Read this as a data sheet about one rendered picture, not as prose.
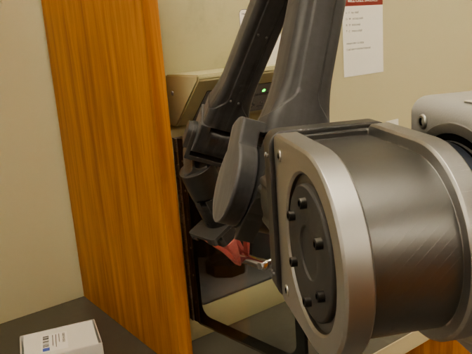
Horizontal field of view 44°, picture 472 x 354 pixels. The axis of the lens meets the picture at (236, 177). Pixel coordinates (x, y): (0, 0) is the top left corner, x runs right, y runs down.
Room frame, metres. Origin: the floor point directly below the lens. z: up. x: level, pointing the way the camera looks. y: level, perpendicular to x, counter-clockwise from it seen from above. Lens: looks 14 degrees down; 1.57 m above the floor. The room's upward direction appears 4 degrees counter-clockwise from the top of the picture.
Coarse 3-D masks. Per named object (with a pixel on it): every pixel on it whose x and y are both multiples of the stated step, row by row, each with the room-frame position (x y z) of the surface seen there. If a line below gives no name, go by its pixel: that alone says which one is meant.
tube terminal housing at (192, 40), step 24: (168, 0) 1.15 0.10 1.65; (192, 0) 1.18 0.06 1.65; (216, 0) 1.22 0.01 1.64; (240, 0) 1.25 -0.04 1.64; (168, 24) 1.15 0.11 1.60; (192, 24) 1.18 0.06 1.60; (216, 24) 1.21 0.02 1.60; (168, 48) 1.14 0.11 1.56; (192, 48) 1.18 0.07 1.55; (216, 48) 1.21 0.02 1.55; (168, 72) 1.14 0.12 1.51; (192, 336) 1.14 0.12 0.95
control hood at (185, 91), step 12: (192, 72) 1.13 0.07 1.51; (204, 72) 1.10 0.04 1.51; (216, 72) 1.08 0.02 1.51; (264, 72) 1.14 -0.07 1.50; (168, 84) 1.13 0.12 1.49; (180, 84) 1.09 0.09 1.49; (192, 84) 1.06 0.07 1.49; (204, 84) 1.06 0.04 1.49; (168, 96) 1.13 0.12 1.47; (180, 96) 1.10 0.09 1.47; (192, 96) 1.07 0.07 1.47; (180, 108) 1.10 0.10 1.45; (192, 108) 1.10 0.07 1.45; (180, 120) 1.11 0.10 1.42
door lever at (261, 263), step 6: (240, 252) 0.95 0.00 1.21; (246, 258) 0.93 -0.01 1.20; (252, 258) 0.92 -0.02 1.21; (258, 258) 0.91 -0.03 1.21; (264, 258) 0.91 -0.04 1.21; (270, 258) 0.92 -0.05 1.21; (252, 264) 0.92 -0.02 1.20; (258, 264) 0.90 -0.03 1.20; (264, 264) 0.90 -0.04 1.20; (270, 264) 0.91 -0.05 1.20
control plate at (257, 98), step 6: (258, 84) 1.15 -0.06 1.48; (264, 84) 1.16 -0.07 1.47; (270, 84) 1.18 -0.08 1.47; (258, 90) 1.17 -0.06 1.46; (204, 96) 1.09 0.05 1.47; (258, 96) 1.19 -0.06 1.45; (264, 96) 1.20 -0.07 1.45; (204, 102) 1.10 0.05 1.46; (252, 102) 1.19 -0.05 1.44; (258, 102) 1.20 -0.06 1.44; (264, 102) 1.21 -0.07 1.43; (252, 108) 1.21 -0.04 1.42; (258, 108) 1.22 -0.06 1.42; (192, 120) 1.13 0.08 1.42
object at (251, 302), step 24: (192, 216) 1.11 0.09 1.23; (192, 240) 1.11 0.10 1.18; (264, 240) 0.96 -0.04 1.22; (216, 264) 1.06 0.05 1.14; (216, 288) 1.07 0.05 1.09; (240, 288) 1.02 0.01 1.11; (264, 288) 0.97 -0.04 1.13; (216, 312) 1.07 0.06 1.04; (240, 312) 1.02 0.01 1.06; (264, 312) 0.97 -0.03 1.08; (288, 312) 0.93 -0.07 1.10; (240, 336) 1.02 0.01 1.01; (264, 336) 0.97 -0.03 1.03; (288, 336) 0.93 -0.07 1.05
